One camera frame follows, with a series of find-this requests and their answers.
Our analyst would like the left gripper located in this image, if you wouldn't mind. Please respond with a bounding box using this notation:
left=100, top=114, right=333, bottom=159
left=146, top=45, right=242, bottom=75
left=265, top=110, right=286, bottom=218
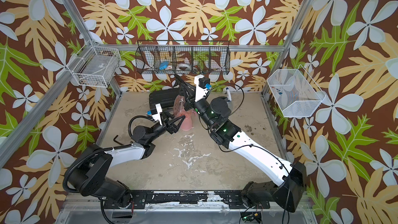
left=147, top=107, right=181, bottom=144

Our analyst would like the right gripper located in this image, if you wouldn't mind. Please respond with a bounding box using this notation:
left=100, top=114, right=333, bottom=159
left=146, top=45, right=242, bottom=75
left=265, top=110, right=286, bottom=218
left=183, top=84, right=218, bottom=132

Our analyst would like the black spray nozzle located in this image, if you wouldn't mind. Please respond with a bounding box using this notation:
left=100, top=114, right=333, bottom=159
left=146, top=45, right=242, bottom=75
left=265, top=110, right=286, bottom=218
left=174, top=74, right=191, bottom=100

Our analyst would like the orange translucent spray bottle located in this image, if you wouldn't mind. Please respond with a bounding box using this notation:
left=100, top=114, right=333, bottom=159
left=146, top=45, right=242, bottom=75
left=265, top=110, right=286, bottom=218
left=173, top=95, right=187, bottom=118

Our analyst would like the pink spray bottle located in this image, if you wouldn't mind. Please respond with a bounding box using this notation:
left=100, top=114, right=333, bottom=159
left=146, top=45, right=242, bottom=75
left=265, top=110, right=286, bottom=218
left=180, top=111, right=193, bottom=131

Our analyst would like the blue white spray nozzle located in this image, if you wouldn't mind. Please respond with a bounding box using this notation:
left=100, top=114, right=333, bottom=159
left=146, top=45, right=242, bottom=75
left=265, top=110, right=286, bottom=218
left=225, top=87, right=232, bottom=102

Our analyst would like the clear blue spray bottle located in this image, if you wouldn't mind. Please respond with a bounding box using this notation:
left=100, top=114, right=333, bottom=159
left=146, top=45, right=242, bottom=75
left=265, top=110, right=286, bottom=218
left=225, top=98, right=234, bottom=112

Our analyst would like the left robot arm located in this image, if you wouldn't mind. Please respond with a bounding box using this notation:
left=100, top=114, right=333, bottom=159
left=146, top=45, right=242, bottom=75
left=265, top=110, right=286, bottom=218
left=62, top=104, right=186, bottom=208

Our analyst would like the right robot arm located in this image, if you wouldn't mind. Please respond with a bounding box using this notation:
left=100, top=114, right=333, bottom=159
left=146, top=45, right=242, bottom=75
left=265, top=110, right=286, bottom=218
left=175, top=75, right=306, bottom=213

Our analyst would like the black plastic case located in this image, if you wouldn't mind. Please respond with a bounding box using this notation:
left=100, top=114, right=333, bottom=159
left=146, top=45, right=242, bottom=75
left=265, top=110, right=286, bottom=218
left=149, top=88, right=180, bottom=111

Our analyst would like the white tape roll in basket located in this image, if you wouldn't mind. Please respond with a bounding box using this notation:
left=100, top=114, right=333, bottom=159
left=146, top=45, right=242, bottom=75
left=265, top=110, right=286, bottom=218
left=176, top=63, right=191, bottom=71

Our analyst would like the blue round item in basket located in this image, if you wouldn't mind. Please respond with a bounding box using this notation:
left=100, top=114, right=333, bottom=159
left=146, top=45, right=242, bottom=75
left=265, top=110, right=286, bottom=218
left=159, top=61, right=169, bottom=70

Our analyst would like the black hex key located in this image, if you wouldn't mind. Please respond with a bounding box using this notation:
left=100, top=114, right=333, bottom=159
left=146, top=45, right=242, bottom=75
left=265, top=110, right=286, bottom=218
left=113, top=135, right=132, bottom=146

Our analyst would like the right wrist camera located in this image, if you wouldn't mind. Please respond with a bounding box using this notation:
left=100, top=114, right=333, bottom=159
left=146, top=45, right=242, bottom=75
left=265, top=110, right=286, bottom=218
left=194, top=75, right=211, bottom=102

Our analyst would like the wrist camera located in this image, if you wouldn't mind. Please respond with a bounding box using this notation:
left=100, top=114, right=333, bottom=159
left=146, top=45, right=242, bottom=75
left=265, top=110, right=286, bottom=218
left=147, top=110, right=160, bottom=122
left=194, top=75, right=211, bottom=102

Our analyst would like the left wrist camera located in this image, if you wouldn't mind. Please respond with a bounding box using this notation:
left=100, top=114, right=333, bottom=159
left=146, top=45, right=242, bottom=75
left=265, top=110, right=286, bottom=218
left=147, top=110, right=160, bottom=122

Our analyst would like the black wire wall basket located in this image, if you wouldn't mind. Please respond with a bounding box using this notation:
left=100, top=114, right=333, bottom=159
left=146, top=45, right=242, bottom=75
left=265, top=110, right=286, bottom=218
left=134, top=40, right=231, bottom=75

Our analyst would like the white wire basket left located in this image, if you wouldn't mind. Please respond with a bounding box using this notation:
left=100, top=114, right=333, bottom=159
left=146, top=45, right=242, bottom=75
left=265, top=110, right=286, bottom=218
left=68, top=46, right=121, bottom=88

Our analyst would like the white wire basket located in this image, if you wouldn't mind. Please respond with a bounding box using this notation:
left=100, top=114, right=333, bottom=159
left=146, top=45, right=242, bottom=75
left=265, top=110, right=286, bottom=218
left=68, top=46, right=121, bottom=88
left=267, top=66, right=326, bottom=118

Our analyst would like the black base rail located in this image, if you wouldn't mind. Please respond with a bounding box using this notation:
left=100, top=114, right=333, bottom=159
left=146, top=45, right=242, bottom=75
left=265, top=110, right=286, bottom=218
left=124, top=190, right=271, bottom=209

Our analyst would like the white wire basket right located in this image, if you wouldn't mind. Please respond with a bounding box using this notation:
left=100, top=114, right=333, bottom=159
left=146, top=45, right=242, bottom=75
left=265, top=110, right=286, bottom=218
left=267, top=66, right=326, bottom=118

